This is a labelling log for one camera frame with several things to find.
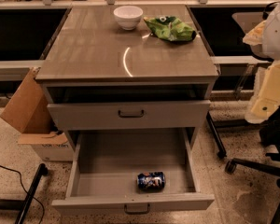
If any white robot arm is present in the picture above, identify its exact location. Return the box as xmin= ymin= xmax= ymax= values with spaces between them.
xmin=243 ymin=2 xmax=280 ymax=124

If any black floor cable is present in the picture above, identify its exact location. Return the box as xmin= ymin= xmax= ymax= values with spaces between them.
xmin=0 ymin=161 xmax=46 ymax=224

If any black stand leg left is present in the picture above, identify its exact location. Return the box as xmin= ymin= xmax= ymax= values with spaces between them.
xmin=0 ymin=163 xmax=49 ymax=224

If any black table leg right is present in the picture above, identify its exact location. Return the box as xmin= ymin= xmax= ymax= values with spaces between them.
xmin=206 ymin=113 xmax=226 ymax=159

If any grey top drawer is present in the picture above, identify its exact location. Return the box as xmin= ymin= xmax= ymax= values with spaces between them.
xmin=48 ymin=101 xmax=210 ymax=131

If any white cardboard box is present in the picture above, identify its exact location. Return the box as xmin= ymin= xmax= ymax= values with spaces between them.
xmin=18 ymin=132 xmax=74 ymax=161

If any grey drawer cabinet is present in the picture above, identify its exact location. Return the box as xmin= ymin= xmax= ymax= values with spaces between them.
xmin=36 ymin=6 xmax=217 ymax=145

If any brown cardboard box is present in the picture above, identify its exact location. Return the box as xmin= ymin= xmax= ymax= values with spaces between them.
xmin=0 ymin=68 xmax=52 ymax=133

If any blue pepsi can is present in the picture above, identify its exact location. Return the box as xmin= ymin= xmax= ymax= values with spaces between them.
xmin=137 ymin=172 xmax=166 ymax=190

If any white ceramic bowl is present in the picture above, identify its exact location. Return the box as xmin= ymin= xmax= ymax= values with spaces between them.
xmin=113 ymin=6 xmax=143 ymax=30

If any open grey middle drawer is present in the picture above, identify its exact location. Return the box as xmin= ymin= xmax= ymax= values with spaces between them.
xmin=52 ymin=129 xmax=215 ymax=215

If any green chip bag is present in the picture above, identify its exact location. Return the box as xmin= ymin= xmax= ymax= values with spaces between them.
xmin=143 ymin=16 xmax=196 ymax=42

